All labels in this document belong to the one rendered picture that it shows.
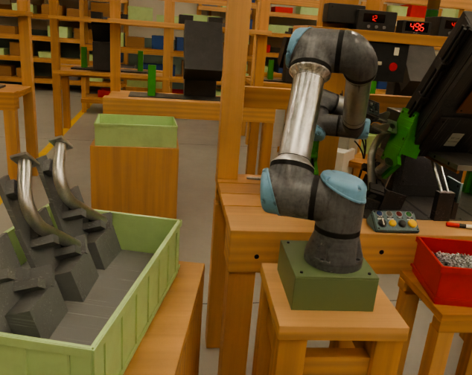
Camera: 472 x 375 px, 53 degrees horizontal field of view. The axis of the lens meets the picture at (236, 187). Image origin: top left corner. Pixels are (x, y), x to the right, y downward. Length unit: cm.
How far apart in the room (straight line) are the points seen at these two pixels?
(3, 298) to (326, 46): 98
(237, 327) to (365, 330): 59
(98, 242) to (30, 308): 34
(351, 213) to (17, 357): 77
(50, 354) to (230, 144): 132
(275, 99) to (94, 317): 130
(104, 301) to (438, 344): 92
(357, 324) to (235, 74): 116
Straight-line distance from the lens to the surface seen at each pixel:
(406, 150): 184
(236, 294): 161
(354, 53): 134
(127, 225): 144
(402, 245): 168
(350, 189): 115
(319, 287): 120
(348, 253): 120
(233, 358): 175
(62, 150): 130
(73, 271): 120
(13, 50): 1139
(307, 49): 133
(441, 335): 150
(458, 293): 150
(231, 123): 201
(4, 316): 109
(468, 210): 206
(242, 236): 150
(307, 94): 128
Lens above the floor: 149
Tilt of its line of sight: 18 degrees down
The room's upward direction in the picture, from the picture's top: 4 degrees clockwise
